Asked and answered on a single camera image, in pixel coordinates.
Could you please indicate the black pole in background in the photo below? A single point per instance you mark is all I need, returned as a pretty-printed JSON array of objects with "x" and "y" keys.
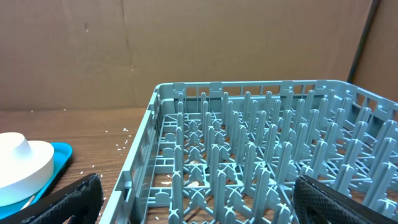
[{"x": 362, "y": 42}]

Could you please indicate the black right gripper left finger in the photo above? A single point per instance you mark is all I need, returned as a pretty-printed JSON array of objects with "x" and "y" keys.
[{"x": 79, "y": 202}]

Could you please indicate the wooden chopstick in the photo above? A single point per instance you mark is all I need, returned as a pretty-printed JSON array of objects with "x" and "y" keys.
[{"x": 28, "y": 202}]

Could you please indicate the grey dishwasher rack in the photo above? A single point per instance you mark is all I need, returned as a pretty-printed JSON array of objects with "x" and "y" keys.
[{"x": 233, "y": 150}]

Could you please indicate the white cup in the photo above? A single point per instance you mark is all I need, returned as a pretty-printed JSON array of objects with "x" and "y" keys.
[{"x": 14, "y": 146}]

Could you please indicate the teal plastic tray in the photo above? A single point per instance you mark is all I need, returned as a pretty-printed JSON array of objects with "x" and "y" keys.
[{"x": 61, "y": 160}]

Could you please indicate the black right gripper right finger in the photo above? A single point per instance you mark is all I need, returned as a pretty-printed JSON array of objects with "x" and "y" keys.
[{"x": 315, "y": 203}]

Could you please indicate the pale green bowl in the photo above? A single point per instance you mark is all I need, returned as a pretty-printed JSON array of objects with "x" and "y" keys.
[{"x": 21, "y": 178}]

